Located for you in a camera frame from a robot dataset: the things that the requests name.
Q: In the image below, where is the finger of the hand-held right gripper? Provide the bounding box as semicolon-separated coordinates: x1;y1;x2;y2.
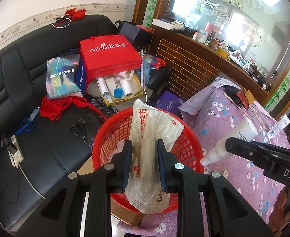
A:
225;136;290;176

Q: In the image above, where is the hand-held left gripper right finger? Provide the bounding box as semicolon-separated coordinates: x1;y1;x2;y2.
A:
156;139;275;237

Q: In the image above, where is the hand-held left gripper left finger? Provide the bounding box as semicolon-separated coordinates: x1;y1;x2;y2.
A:
19;139;133;237

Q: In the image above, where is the white tube bottle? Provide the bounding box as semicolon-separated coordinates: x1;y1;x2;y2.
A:
200;117;258;166

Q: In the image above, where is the red plastic basket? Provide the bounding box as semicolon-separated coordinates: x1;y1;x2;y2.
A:
92;107;205;213

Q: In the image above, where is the white red-print plastic bag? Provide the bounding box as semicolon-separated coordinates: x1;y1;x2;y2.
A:
124;98;185;214

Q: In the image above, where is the person's right hand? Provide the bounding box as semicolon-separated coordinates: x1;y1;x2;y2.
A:
268;186;290;230

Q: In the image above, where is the wooden ruler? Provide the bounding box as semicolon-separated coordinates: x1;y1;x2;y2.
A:
249;104;269;131

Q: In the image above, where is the clear plastic strip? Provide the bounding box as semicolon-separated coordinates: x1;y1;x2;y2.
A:
267;115;290;140

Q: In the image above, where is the wooden chopstick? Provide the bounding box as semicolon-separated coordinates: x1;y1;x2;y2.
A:
224;94;248;116

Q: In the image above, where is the cardboard box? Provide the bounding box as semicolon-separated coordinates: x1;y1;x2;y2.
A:
110;199;145;226

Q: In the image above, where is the red packet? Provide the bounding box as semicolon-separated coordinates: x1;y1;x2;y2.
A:
236;92;249;109

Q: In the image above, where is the black plastic bag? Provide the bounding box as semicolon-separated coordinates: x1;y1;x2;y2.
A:
70;97;118;151

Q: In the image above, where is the yellow tape roll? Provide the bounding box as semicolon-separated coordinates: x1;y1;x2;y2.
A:
244;91;257;103

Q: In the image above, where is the black pouch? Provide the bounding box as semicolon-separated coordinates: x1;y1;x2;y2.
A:
224;86;244;106

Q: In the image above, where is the yellow box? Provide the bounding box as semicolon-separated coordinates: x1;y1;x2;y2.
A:
96;73;145;106

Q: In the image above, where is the purple bag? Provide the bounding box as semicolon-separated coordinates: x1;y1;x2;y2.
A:
153;90;187;111

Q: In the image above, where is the clear film roll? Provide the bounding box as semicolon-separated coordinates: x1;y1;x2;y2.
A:
115;75;136;99

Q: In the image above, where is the black leather sofa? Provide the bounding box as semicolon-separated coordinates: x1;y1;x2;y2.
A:
0;14;171;236

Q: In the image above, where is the printed paper roll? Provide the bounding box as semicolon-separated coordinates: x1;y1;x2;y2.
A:
97;76;112;102

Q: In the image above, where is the blue cloth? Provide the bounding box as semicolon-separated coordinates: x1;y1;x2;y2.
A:
142;62;153;84

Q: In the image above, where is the white perforated strip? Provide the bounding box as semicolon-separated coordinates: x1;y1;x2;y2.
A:
138;51;145;89

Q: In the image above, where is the red cloth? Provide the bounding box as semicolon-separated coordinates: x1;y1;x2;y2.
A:
40;96;106;121

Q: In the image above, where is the blue paper bag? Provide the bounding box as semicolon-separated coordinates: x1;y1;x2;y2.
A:
76;65;87;97

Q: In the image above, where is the yellow tin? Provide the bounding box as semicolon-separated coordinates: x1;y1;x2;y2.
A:
215;48;230;58

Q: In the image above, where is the wooden brick-pattern counter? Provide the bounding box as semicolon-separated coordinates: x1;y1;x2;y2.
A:
152;25;271;104

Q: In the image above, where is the red gift bag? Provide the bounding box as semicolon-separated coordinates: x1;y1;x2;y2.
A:
80;36;143;95

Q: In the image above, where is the red and blue bag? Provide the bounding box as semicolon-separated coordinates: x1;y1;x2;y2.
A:
144;54;166;67

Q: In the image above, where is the iridescent shopping bag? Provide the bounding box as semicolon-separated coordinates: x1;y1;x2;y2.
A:
46;54;82;99

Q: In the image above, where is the white power strip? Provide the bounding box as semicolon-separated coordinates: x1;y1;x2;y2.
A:
7;134;24;168

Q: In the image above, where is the black plug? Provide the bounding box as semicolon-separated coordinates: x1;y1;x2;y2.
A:
1;135;15;154

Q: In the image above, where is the metal pot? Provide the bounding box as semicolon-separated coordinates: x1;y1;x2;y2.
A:
197;29;208;42

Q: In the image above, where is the red box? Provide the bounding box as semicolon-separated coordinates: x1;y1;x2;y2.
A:
205;22;221;40

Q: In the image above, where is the dark navy paper bag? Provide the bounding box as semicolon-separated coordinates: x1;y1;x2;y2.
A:
118;21;140;47

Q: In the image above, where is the glass partition window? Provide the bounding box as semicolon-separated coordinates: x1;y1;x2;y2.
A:
160;0;290;84

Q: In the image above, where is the white flat box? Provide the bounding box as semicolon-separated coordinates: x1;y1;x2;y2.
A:
152;18;185;30

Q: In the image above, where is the red fabric bundle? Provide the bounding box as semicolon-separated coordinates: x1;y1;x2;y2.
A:
52;8;86;29

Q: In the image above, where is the bamboo wall decoration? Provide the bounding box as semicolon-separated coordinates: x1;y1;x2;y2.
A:
144;0;161;27
266;74;290;114

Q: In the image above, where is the white cable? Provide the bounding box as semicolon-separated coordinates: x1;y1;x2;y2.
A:
18;164;47;199

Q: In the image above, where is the blue strap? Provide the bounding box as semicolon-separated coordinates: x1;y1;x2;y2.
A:
14;107;40;135

